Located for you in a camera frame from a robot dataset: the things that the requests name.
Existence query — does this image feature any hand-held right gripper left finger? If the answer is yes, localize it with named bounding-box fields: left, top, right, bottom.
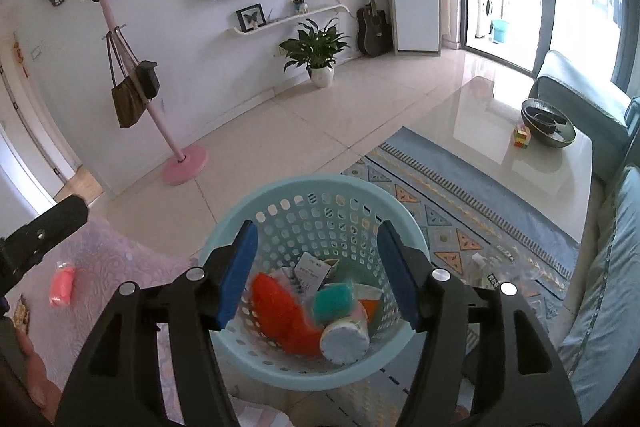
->
left=54, top=219, right=260, bottom=427

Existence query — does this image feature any white glossy coffee table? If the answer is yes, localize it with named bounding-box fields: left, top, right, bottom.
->
left=400, top=76, right=594, bottom=258

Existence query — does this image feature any orange paper cup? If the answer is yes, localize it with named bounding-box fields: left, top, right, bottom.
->
left=352, top=284, right=383, bottom=338

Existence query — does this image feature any teal plastic basket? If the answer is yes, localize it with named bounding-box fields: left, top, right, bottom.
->
left=196, top=173, right=433, bottom=392

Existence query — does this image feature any red plastic bag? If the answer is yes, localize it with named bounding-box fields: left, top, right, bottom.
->
left=250, top=272, right=323, bottom=360

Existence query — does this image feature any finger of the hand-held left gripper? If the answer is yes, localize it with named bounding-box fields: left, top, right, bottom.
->
left=0, top=194, right=90, bottom=278

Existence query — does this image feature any green sponge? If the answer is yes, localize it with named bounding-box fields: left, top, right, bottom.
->
left=312, top=284, right=356, bottom=325

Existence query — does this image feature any pink small packet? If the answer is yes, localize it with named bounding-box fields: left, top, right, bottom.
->
left=49, top=261, right=77, bottom=307

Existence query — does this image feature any grey and white carton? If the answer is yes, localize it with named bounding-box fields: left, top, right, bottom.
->
left=292, top=252, right=335, bottom=293

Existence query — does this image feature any pink coat rack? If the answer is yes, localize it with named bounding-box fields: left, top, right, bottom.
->
left=75, top=0, right=208, bottom=186

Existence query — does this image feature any person's left forearm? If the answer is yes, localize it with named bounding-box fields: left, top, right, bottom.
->
left=20, top=334, right=58, bottom=423

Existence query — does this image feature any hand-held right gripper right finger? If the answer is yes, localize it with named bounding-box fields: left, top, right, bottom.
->
left=376, top=219, right=583, bottom=427

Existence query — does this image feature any black acoustic guitar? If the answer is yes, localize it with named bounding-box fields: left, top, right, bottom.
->
left=355, top=0, right=393, bottom=56

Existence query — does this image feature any brown shoulder bag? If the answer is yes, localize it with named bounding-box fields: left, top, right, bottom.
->
left=107, top=27, right=150, bottom=129

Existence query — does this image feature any grey blue sofa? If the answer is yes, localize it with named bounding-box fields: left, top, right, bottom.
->
left=529, top=49, right=640, bottom=415

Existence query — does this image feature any potted green plant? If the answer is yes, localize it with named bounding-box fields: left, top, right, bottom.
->
left=279, top=19, right=351, bottom=88

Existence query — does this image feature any low white wall shelf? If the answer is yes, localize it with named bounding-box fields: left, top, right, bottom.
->
left=227, top=0, right=351, bottom=36

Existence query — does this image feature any dark round bowl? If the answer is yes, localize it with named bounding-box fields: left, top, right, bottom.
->
left=520, top=98, right=578, bottom=150

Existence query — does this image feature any butterfly picture frame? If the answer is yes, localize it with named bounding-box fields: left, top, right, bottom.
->
left=236, top=3, right=266, bottom=32

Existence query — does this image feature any blue patterned rug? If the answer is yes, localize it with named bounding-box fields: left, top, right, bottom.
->
left=227, top=126, right=583, bottom=427

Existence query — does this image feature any purple patterned tablecloth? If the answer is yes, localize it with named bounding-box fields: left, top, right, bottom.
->
left=0, top=212, right=281, bottom=427

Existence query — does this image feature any small black bag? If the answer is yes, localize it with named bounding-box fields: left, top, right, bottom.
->
left=134, top=61, right=161, bottom=100

